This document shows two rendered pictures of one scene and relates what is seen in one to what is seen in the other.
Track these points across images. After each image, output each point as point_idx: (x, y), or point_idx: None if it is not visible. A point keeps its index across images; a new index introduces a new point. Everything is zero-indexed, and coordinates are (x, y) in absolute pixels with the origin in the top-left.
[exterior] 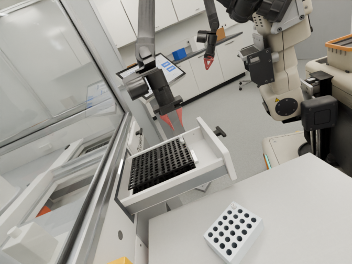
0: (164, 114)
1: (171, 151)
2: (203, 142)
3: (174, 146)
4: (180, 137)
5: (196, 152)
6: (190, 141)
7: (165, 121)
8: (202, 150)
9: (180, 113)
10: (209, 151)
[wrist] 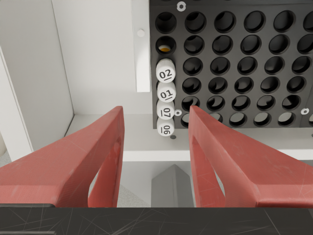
0: (273, 203)
1: (249, 33)
2: (82, 92)
3: (215, 73)
4: (167, 111)
5: (125, 39)
6: (131, 120)
7: (268, 148)
8: (97, 37)
9: (46, 151)
10: (68, 12)
